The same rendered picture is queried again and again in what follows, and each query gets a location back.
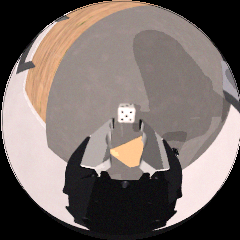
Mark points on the tan flat mat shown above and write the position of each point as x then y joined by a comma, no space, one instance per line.
129,152

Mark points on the white die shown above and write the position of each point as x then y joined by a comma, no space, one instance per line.
126,113

